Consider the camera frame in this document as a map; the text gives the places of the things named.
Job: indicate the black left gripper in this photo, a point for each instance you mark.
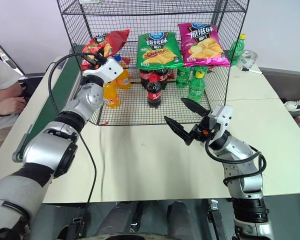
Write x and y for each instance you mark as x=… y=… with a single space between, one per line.
x=96 y=60

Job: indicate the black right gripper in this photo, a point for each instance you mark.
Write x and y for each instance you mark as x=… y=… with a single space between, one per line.
x=202 y=131

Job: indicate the red chip bag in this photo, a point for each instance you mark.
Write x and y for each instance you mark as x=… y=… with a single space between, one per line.
x=115 y=41

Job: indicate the person's bare forearm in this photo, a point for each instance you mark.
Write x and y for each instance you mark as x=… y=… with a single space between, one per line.
x=5 y=91

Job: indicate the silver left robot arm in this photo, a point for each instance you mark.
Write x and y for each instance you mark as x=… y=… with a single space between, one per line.
x=47 y=147

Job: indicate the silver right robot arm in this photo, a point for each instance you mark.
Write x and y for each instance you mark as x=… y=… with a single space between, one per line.
x=240 y=147

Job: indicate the green conveyor belt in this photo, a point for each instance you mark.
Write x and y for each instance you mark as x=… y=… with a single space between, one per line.
x=52 y=100

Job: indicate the person's bare hand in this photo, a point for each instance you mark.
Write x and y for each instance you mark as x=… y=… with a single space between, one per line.
x=11 y=106

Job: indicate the green soda bottle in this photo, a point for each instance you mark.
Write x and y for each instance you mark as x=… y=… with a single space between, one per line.
x=196 y=90
x=183 y=77
x=236 y=50

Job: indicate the orange soda bottle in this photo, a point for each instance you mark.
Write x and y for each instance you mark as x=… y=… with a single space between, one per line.
x=111 y=96
x=123 y=78

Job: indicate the cola bottle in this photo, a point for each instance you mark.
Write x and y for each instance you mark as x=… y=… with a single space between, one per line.
x=154 y=92
x=145 y=76
x=163 y=77

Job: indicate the green chip bag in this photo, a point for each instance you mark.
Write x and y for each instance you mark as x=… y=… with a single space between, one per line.
x=157 y=51

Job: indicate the magenta chip bag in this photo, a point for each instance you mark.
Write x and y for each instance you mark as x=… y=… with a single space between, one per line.
x=202 y=46

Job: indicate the white marker pen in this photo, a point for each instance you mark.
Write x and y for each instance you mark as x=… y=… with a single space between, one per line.
x=252 y=70

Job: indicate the dark rounded robot leg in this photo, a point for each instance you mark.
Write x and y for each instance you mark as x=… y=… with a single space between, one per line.
x=117 y=217
x=182 y=220

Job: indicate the person in white shirt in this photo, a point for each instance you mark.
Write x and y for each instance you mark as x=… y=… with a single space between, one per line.
x=1 y=72

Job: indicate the white sneaker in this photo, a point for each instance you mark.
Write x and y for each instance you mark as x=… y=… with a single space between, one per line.
x=297 y=105

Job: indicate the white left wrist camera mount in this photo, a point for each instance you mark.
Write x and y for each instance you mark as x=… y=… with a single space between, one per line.
x=111 y=70

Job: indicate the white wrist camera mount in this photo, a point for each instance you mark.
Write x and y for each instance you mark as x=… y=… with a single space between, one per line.
x=111 y=70
x=223 y=115

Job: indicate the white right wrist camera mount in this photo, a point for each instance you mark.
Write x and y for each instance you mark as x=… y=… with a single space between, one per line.
x=223 y=115

